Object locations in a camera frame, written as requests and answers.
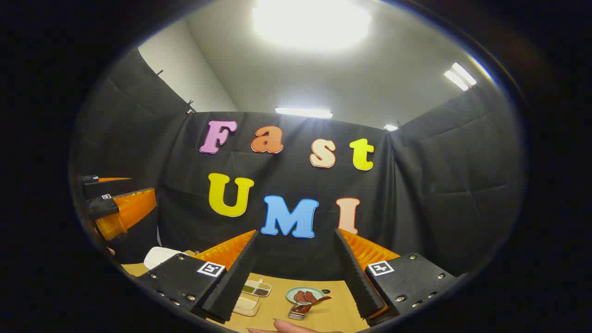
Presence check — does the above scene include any metal wire chopstick holder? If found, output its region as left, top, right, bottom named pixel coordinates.
left=288, top=302, right=311, bottom=321

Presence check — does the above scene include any white divided bean dish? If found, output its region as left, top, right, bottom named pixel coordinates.
left=241, top=279, right=272, bottom=297

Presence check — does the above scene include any pale green plate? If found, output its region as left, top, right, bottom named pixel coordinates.
left=285, top=286, right=325, bottom=304

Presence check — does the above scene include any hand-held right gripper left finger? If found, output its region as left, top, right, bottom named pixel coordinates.
left=136, top=229, right=260, bottom=323

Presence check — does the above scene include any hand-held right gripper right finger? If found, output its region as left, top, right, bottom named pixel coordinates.
left=333, top=228, right=459, bottom=321

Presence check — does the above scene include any clear container of rice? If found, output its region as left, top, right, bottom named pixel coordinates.
left=233, top=294, right=260, bottom=317

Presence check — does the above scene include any brown wooden spoon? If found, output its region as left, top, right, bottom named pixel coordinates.
left=293, top=296, right=333, bottom=315

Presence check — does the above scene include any white rice cooker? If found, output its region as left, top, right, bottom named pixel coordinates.
left=143, top=247, right=185, bottom=270

